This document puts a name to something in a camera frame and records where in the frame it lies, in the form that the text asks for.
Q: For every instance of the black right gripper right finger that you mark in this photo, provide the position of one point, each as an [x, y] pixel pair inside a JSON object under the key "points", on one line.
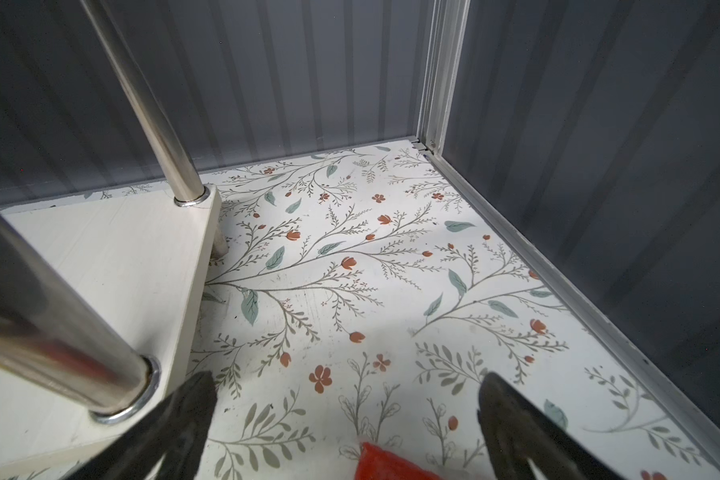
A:
{"points": [[521, 439]]}

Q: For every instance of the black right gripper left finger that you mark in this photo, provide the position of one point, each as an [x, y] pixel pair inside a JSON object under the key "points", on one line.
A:
{"points": [[168, 441]]}

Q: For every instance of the red spaghetti bag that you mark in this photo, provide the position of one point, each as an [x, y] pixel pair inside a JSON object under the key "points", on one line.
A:
{"points": [[376, 463]]}

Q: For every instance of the white two-tier shelf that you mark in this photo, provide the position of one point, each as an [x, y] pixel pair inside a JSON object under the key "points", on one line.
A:
{"points": [[99, 300]]}

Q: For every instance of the floral patterned table mat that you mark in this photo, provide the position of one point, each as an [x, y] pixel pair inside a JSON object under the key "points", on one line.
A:
{"points": [[363, 300]]}

